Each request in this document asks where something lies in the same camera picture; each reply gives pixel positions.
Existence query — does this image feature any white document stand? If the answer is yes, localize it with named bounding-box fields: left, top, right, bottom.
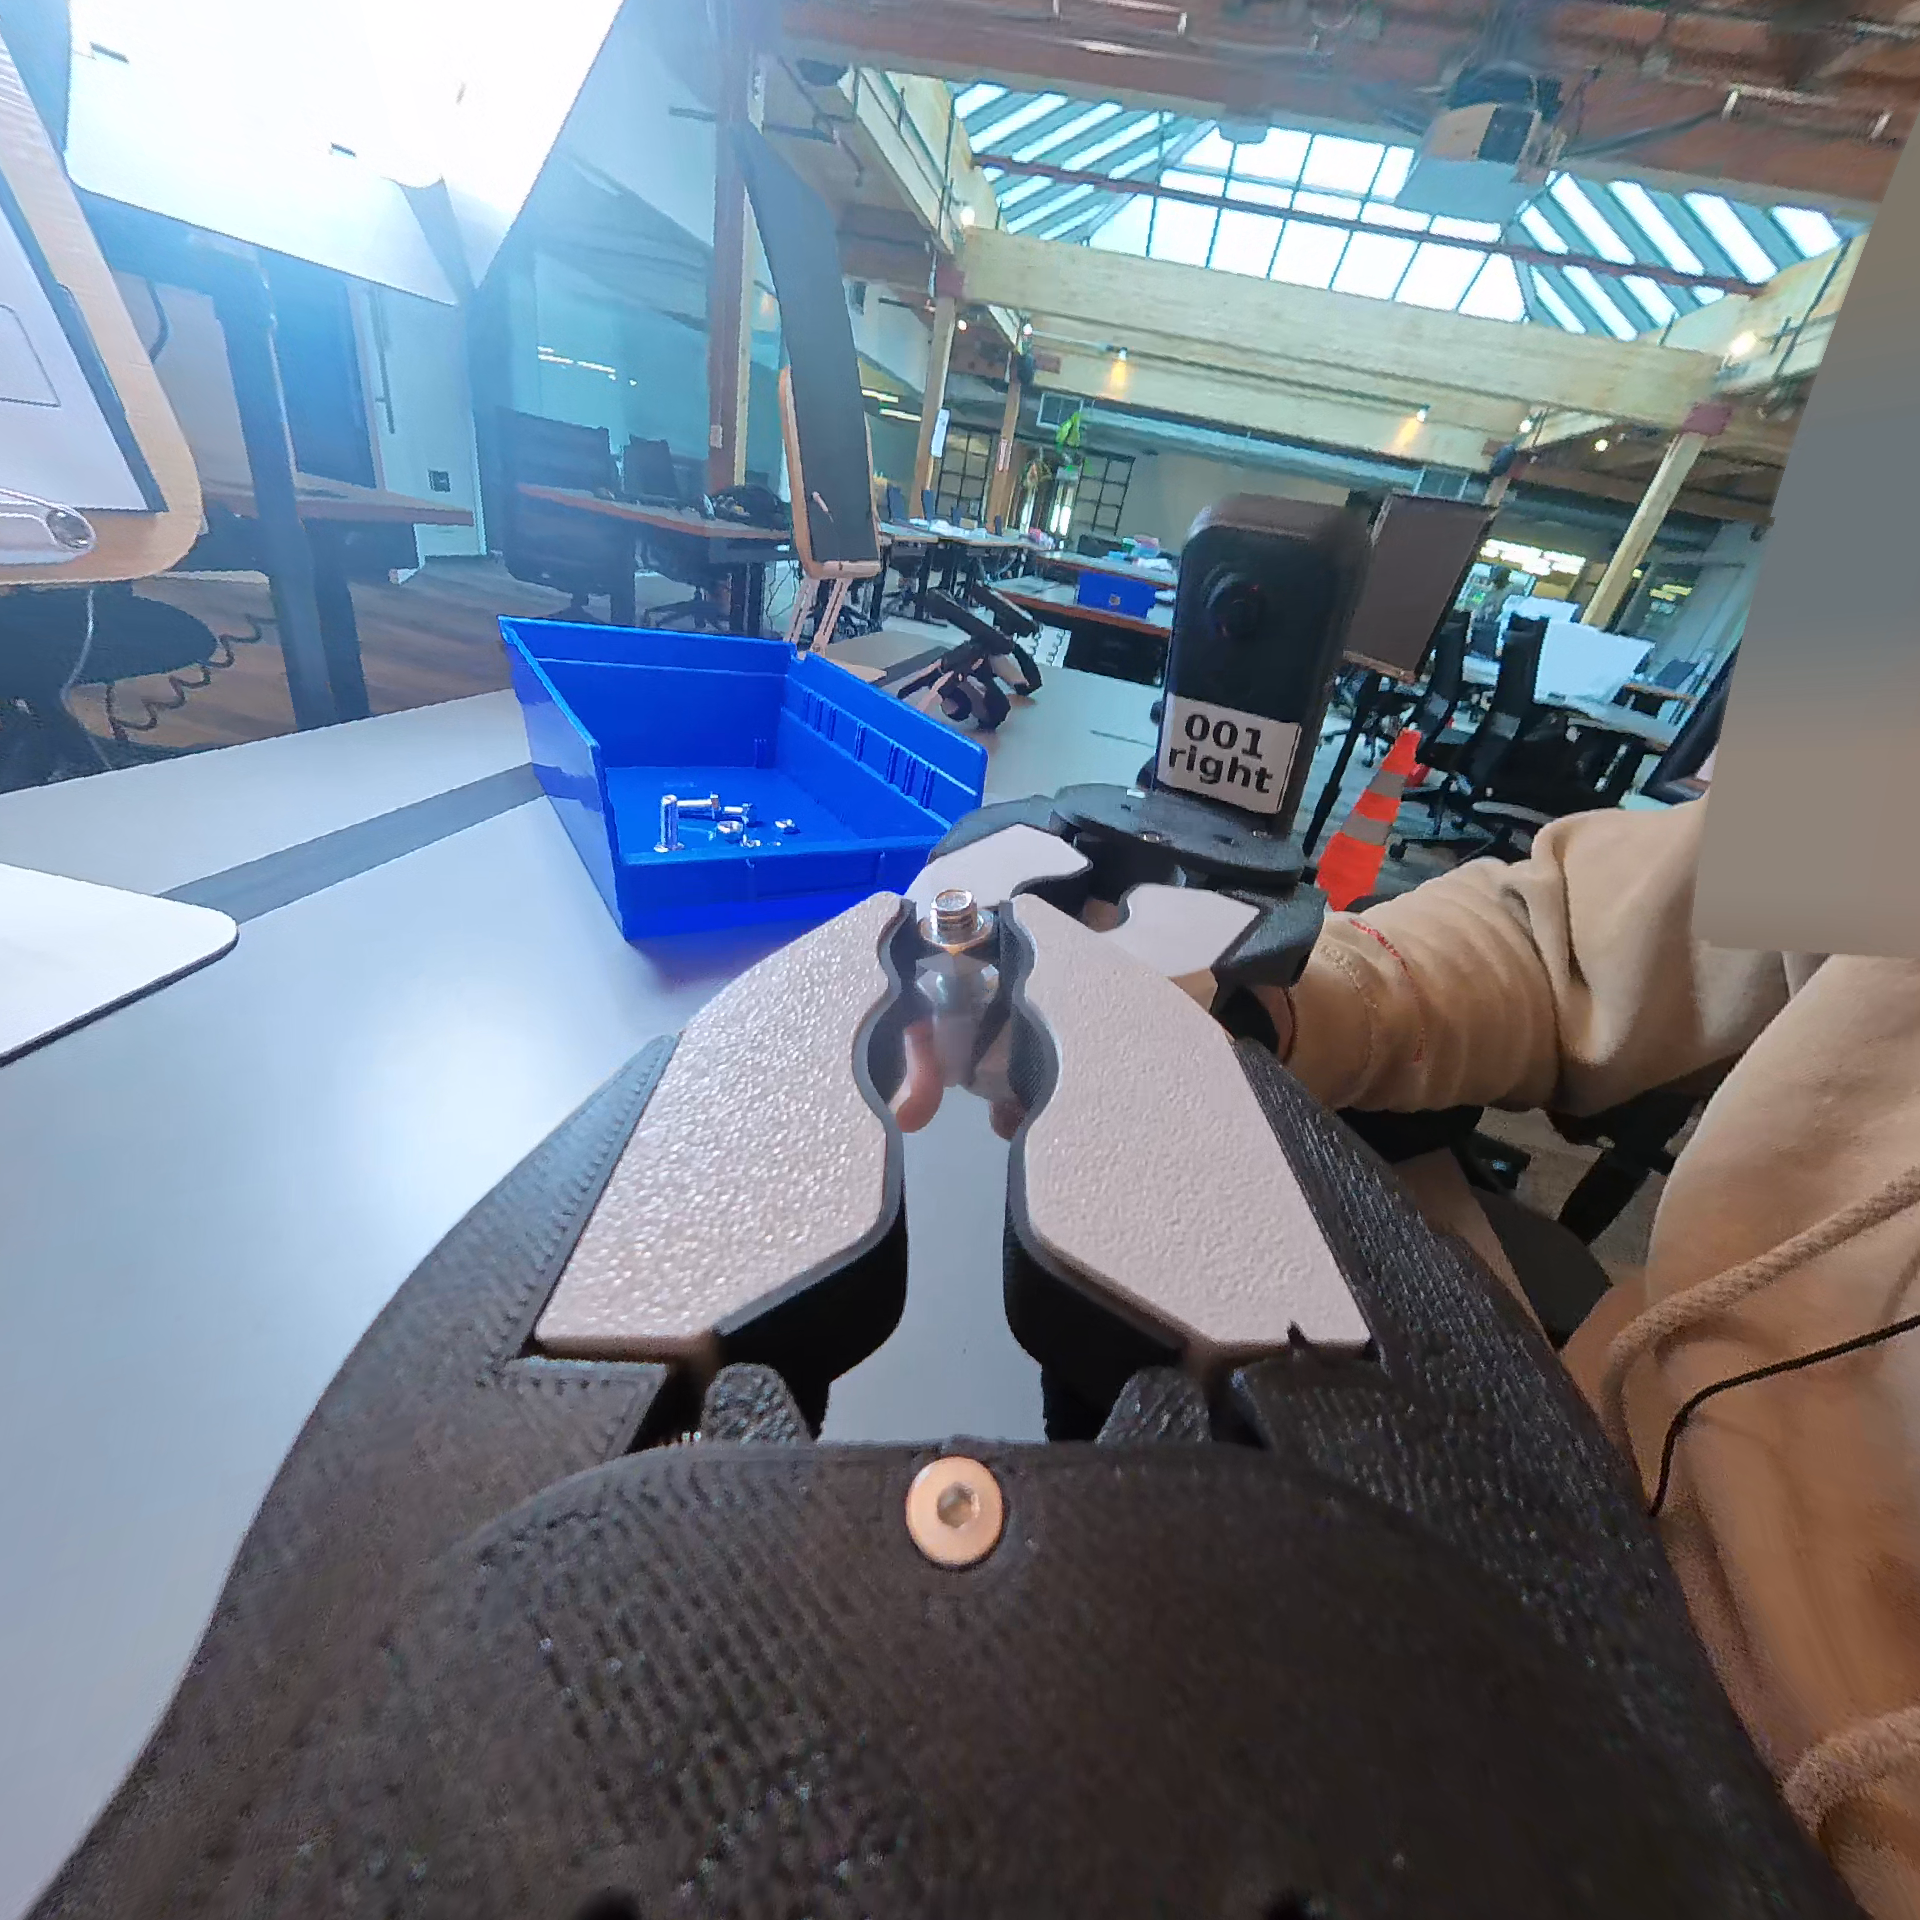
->
left=0, top=62, right=243, bottom=1067

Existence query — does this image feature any orange traffic cone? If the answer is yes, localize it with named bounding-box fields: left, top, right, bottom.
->
left=1314, top=727, right=1422, bottom=908

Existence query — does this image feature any printed instruction sheet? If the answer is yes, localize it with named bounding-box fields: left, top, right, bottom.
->
left=0, top=182, right=154, bottom=513

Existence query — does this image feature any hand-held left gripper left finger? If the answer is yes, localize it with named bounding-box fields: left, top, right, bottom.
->
left=533, top=891, right=912, bottom=1414

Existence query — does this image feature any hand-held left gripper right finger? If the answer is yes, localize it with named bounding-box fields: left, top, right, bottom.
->
left=1007, top=896, right=1378, bottom=1406

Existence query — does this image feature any thin black cable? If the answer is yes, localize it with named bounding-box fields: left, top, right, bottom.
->
left=1651, top=1306, right=1920, bottom=1431

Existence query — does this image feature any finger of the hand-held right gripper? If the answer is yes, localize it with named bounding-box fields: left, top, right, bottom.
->
left=1118, top=883, right=1263, bottom=986
left=889, top=824, right=1089, bottom=1143

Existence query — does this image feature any person's torso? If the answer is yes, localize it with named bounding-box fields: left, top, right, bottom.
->
left=1576, top=961, right=1920, bottom=1863

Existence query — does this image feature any wooden poster stand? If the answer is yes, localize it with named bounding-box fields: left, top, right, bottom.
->
left=737, top=136, right=889, bottom=649

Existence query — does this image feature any black panel on tripod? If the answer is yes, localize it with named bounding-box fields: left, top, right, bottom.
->
left=1330, top=497, right=1499, bottom=842

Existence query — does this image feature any person's right forearm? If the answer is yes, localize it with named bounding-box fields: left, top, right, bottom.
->
left=1277, top=795, right=1802, bottom=1127

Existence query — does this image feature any black office chair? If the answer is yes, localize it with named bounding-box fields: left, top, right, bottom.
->
left=1440, top=1051, right=1742, bottom=1338

